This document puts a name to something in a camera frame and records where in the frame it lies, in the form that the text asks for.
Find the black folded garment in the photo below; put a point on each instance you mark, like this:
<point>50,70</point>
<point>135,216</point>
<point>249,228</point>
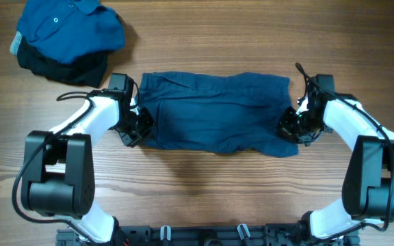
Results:
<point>87,70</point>

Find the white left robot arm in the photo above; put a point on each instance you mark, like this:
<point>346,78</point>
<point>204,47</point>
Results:
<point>56,182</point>

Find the grey folded garment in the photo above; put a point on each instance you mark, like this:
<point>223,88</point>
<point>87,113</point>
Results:
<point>16,43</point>

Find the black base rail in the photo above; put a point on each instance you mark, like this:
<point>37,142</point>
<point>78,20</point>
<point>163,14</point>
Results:
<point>263,235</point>

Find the dark blue denim shorts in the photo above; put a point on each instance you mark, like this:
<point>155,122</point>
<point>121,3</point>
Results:
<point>217,114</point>

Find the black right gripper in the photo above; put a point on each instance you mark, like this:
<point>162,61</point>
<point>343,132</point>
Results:
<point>286,130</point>

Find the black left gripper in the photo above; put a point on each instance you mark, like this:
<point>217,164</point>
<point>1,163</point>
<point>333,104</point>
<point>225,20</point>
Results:
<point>130,140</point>

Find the blue polo shirt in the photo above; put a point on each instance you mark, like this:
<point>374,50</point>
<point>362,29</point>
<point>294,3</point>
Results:
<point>65,30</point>

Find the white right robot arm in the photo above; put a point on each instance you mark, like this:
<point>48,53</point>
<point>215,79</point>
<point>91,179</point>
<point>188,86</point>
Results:
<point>367,195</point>

